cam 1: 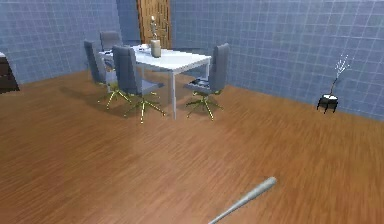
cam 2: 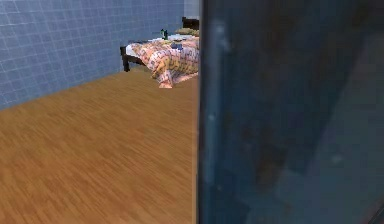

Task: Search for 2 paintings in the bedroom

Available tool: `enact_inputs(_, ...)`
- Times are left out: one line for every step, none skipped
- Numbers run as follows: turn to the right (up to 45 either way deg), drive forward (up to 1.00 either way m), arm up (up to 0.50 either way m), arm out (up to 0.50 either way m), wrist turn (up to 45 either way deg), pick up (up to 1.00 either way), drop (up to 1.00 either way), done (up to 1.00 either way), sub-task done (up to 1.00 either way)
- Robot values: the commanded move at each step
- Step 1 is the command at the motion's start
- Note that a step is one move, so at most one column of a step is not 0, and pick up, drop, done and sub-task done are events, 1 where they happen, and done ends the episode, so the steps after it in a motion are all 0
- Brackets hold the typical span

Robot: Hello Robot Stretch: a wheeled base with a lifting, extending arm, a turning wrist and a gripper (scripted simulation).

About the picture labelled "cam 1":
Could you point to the grey swivel chair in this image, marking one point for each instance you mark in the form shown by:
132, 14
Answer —
110, 40
96, 66
128, 71
213, 71

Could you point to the bare plant in black pot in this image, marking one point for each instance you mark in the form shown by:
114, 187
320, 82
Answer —
328, 100

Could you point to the beige statue on pedestal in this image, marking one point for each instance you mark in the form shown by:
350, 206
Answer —
155, 45

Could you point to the white dish on table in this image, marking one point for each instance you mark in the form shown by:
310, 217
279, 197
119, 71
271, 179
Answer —
144, 47

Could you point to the brown wooden room door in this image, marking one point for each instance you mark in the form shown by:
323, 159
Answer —
154, 18

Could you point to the dark brown cabinet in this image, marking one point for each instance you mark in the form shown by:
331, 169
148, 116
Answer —
6, 75

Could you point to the white dining table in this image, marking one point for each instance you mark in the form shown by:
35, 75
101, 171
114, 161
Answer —
173, 61

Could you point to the dark item on chair seat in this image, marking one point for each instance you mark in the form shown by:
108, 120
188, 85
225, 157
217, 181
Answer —
201, 81

